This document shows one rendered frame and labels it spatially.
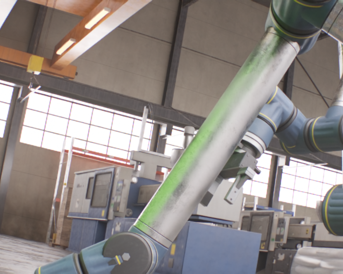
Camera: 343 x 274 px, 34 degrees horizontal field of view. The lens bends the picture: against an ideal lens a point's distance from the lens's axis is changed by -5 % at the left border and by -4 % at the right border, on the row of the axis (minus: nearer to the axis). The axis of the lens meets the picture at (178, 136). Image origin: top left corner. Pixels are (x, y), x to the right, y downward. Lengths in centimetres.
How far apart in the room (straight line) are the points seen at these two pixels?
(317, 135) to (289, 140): 11
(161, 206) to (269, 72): 42
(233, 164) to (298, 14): 49
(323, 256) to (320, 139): 583
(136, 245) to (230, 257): 799
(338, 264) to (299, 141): 553
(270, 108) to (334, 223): 60
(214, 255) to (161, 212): 766
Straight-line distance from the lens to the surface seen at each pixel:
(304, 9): 129
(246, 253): 932
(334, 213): 207
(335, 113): 168
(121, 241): 119
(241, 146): 161
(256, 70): 142
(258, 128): 163
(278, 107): 168
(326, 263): 738
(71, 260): 122
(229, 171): 162
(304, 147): 174
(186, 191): 135
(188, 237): 875
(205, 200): 164
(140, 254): 119
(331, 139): 166
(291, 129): 173
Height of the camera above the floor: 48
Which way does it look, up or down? 11 degrees up
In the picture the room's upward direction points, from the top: 9 degrees clockwise
